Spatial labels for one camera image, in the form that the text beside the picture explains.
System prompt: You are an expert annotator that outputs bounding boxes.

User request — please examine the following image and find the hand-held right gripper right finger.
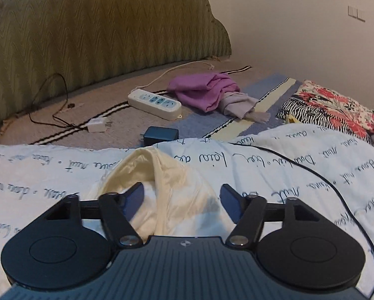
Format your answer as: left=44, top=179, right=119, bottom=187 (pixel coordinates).
left=220, top=183, right=323, bottom=250

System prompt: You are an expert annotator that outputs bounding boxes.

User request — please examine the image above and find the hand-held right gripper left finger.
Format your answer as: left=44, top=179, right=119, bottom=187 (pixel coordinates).
left=45, top=182, right=144, bottom=250

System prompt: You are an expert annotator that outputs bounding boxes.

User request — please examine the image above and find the cream quilted duvet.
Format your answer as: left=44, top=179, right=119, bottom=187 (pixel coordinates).
left=90, top=147, right=238, bottom=241

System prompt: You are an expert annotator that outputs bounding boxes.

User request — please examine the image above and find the black power adapter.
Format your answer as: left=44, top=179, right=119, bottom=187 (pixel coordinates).
left=142, top=126, right=179, bottom=147

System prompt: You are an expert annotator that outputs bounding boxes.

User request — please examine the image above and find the striped woven bed mat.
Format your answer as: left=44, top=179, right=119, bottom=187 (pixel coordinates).
left=0, top=59, right=305, bottom=147

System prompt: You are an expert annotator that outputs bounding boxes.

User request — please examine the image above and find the white charger plug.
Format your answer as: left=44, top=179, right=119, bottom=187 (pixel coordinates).
left=86, top=117, right=113, bottom=134

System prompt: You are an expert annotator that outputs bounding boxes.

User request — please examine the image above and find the pale lilac cloth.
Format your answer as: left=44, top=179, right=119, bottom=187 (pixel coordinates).
left=218, top=91, right=270, bottom=123

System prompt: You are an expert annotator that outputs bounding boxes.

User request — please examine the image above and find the white power strip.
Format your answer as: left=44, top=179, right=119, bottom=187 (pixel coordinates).
left=127, top=88, right=182, bottom=121

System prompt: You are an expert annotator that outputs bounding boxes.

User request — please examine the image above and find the white script-print quilt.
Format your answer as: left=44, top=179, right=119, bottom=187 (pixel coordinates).
left=0, top=123, right=374, bottom=300

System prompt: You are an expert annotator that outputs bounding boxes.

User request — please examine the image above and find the purple cloth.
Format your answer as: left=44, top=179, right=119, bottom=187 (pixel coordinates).
left=168, top=72, right=241, bottom=113

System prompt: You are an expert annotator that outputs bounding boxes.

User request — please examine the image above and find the red floral cloth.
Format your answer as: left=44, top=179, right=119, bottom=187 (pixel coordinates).
left=276, top=79, right=374, bottom=141

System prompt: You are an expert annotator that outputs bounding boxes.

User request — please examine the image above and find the green upholstered headboard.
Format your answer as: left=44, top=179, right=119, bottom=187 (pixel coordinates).
left=0, top=0, right=232, bottom=132

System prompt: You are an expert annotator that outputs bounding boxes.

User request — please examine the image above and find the long black cable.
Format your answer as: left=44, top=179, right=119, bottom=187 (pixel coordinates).
left=228, top=141, right=374, bottom=299

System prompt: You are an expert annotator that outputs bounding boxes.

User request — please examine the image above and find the thin black charger cable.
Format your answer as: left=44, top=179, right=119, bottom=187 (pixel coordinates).
left=28, top=73, right=92, bottom=132

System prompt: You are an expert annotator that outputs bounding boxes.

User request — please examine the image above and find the white power strip cable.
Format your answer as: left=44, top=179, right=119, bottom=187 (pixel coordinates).
left=136, top=60, right=217, bottom=91

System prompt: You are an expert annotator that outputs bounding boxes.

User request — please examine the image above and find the beige wall switch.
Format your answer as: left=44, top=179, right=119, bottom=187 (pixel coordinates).
left=347, top=5, right=366, bottom=22

